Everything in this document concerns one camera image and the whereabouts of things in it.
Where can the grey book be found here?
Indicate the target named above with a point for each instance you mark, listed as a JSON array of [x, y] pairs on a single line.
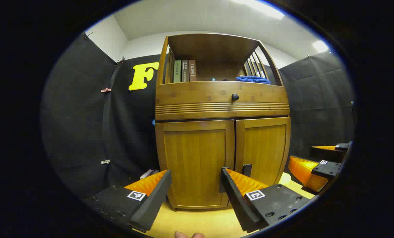
[[185, 71]]

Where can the small dark clip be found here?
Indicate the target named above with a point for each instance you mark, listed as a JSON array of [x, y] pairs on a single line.
[[307, 54], [88, 34], [120, 60]]

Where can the black drawer knob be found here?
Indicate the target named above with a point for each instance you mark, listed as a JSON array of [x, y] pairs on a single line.
[[235, 97]]

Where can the ceiling light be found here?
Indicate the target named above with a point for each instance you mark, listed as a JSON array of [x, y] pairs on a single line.
[[320, 46]]

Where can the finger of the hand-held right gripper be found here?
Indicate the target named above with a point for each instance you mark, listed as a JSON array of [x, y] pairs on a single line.
[[325, 154], [302, 170]]

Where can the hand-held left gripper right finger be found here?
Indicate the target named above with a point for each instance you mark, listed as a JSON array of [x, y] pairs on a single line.
[[238, 205]]

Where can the blue towel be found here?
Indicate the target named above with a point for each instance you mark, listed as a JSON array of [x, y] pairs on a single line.
[[253, 80]]

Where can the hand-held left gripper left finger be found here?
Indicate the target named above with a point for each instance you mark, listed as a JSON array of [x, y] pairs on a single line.
[[154, 201]]

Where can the white and purple book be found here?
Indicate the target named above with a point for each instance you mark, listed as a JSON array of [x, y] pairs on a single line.
[[146, 174]]

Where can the copper clip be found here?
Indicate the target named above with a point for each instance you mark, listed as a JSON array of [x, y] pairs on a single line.
[[106, 90]]

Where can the wooden shoe cabinet door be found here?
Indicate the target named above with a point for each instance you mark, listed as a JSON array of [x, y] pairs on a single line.
[[193, 158], [266, 148]]

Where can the wooden cabinet drawer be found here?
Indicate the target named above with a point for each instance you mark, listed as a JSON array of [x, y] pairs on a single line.
[[190, 94]]

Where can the silver clip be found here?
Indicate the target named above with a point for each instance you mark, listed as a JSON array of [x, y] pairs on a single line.
[[105, 161]]

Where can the wooden double-door shoe cabinet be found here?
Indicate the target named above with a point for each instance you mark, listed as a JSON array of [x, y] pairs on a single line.
[[213, 44]]

